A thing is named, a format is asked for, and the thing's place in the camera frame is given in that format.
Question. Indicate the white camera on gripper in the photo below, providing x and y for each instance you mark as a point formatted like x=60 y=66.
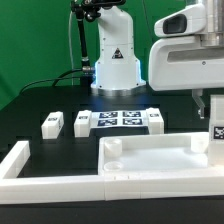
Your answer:
x=190 y=20

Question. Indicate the marker sheet black white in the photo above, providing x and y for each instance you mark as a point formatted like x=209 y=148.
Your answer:
x=112 y=119

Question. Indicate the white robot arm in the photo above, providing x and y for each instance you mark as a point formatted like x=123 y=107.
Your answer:
x=117 y=69

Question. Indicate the white U-shaped fence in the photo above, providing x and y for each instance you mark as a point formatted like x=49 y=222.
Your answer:
x=17 y=190

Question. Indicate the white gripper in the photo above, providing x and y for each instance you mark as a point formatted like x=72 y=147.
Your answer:
x=182 y=63

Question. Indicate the white desk top tray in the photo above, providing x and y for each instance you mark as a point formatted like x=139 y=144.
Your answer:
x=183 y=154

